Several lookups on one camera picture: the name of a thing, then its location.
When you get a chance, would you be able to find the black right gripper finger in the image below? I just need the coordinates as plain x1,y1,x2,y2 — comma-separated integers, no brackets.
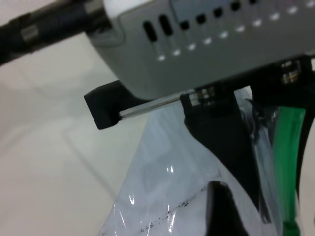
207,180,250,236

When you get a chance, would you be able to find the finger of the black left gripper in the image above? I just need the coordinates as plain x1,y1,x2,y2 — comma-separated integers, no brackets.
250,55,315,198
180,84,269,222

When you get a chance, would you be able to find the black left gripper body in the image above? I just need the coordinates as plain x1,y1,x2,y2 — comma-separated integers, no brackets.
83,82,182,130

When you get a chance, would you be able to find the clear plastic zip bag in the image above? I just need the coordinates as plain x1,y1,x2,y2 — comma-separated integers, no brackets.
98,86,315,236

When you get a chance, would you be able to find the green zipper slider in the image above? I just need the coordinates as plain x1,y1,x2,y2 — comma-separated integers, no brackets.
283,220,301,236

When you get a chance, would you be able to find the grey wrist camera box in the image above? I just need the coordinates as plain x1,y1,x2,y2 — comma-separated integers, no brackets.
88,0,315,100

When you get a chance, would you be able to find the black braided camera cable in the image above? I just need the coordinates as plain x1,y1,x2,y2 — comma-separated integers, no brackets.
0,0,110,66

